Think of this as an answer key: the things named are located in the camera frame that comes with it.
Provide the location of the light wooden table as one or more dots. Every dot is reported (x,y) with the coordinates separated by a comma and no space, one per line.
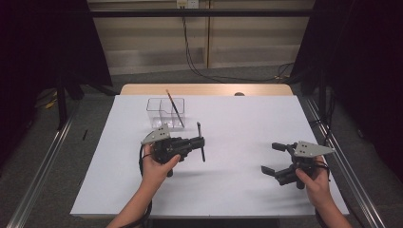
(206,89)

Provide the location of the black makeup brush silver ferrule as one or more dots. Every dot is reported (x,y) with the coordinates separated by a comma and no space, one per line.
(202,156)

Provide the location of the person's right hand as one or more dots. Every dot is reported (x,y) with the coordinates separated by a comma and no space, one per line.
(313,186)

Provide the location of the dark makeup brush gold ferrule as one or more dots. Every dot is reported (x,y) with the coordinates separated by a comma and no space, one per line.
(175,108)

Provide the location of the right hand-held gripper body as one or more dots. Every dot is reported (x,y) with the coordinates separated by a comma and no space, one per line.
(312,149)

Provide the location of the white wall socket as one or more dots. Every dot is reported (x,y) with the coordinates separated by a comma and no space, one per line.
(188,3)

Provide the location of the small black pen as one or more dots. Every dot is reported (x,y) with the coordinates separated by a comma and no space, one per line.
(84,135)

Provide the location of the white table cover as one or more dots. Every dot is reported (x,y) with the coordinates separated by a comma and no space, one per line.
(237,190)

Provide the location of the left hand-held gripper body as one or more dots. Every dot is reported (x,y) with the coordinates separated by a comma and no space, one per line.
(172,147)

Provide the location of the clear acrylic organizer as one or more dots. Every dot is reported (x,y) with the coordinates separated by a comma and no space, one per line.
(163,112)

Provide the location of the black curtain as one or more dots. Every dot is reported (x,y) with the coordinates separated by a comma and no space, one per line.
(364,63)
(47,47)

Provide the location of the person's left hand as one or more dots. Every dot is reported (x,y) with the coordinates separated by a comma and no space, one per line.
(157,172)

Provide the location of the aluminium floor rail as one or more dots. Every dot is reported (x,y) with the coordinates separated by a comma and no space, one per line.
(345,177)
(44,164)

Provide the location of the black stand post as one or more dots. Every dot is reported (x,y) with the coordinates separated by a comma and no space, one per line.
(61,104)

